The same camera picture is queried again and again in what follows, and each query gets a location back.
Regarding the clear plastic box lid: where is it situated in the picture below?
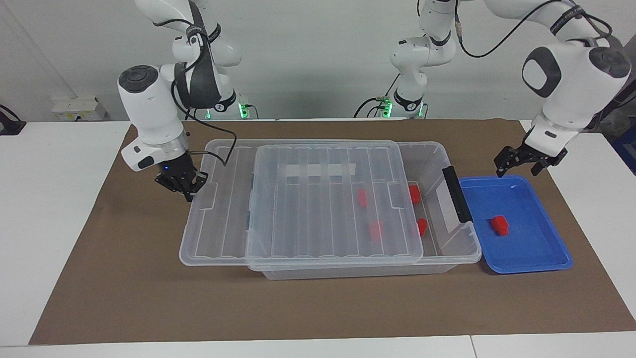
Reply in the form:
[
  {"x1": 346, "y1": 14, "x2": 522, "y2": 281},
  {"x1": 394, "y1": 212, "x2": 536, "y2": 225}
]
[{"x1": 179, "y1": 139, "x2": 424, "y2": 268}]

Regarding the blue plastic tray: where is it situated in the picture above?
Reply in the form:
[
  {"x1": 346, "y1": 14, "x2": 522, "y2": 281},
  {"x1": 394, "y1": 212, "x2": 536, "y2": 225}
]
[{"x1": 458, "y1": 174, "x2": 573, "y2": 275}]

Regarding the clear plastic storage box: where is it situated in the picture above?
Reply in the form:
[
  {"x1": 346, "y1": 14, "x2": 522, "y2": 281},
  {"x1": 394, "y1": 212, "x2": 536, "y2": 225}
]
[{"x1": 247, "y1": 141, "x2": 482, "y2": 280}]

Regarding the black tripod leg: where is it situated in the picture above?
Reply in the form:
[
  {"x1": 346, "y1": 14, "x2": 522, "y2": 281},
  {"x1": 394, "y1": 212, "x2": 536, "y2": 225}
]
[{"x1": 586, "y1": 80, "x2": 636, "y2": 132}]

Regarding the brown table mat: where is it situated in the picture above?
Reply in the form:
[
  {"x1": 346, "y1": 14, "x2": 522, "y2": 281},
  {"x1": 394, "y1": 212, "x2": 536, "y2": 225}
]
[{"x1": 29, "y1": 118, "x2": 636, "y2": 346}]

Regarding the black box latch handle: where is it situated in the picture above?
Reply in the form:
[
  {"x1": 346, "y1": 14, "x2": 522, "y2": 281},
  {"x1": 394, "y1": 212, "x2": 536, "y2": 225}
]
[{"x1": 442, "y1": 166, "x2": 474, "y2": 224}]

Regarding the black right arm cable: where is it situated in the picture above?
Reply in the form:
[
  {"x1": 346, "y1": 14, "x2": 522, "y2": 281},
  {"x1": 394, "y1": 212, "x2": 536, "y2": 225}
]
[{"x1": 171, "y1": 0, "x2": 238, "y2": 166}]

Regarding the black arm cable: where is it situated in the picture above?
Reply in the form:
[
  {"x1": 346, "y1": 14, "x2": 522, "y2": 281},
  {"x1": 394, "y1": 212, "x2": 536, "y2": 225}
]
[
  {"x1": 171, "y1": 0, "x2": 238, "y2": 166},
  {"x1": 455, "y1": 0, "x2": 614, "y2": 58}
]

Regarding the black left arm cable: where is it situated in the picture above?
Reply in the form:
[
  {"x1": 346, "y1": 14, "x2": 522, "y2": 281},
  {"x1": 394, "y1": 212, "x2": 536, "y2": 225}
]
[{"x1": 455, "y1": 0, "x2": 614, "y2": 58}]

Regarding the white wall socket strip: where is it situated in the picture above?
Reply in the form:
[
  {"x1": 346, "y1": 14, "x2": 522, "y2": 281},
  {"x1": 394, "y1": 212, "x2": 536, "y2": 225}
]
[{"x1": 52, "y1": 97, "x2": 107, "y2": 121}]

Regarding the black base cable bundle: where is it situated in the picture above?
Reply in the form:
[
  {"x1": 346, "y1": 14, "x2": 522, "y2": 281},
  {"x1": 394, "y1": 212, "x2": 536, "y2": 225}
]
[{"x1": 354, "y1": 75, "x2": 400, "y2": 118}]

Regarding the black clamp mount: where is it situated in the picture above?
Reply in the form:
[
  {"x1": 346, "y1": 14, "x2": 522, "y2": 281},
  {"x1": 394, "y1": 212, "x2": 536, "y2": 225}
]
[{"x1": 0, "y1": 104, "x2": 26, "y2": 136}]

